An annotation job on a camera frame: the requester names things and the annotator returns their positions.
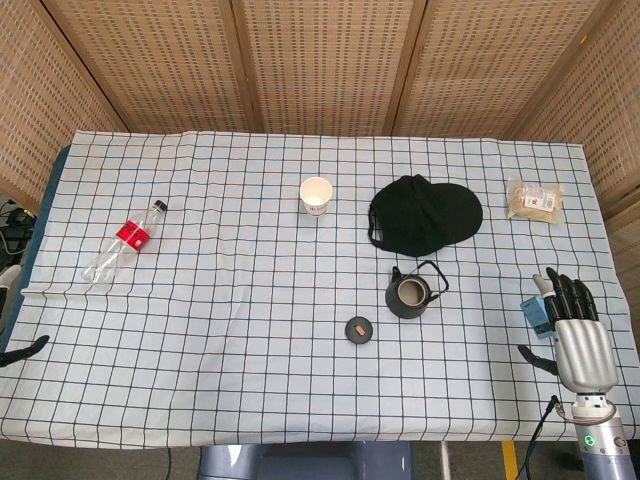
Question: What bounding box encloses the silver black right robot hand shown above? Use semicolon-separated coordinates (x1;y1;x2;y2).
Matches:
517;266;619;394

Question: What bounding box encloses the black teapot lid cork knob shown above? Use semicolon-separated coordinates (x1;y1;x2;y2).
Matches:
344;316;375;345

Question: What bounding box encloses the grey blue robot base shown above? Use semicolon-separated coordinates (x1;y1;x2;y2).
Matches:
198;440;416;480

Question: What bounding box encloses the black cast iron teapot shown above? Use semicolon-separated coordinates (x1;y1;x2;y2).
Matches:
384;260;450;320

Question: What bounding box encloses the small blue cardboard box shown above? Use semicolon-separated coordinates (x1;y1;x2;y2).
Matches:
519;294;558;342

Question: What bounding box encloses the yellow floor tape strip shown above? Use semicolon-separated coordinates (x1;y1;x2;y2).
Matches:
501;439;519;480

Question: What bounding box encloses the clear bag of snacks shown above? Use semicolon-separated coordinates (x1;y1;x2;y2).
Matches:
505;176;564;220

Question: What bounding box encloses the black baseball cap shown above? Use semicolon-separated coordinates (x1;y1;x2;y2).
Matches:
367;174;484;258

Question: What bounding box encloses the white paper cup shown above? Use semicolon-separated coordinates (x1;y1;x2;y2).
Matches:
299;176;334;218

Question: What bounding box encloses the bamboo folding screen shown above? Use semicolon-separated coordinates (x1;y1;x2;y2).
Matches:
0;0;640;301

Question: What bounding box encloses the clear red-labelled plastic bottle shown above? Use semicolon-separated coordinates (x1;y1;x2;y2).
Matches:
82;199;169;290

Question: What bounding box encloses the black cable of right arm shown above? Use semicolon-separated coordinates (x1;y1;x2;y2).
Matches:
527;394;564;480

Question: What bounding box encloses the black cable bundle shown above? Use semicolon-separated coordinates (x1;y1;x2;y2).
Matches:
0;198;37;259

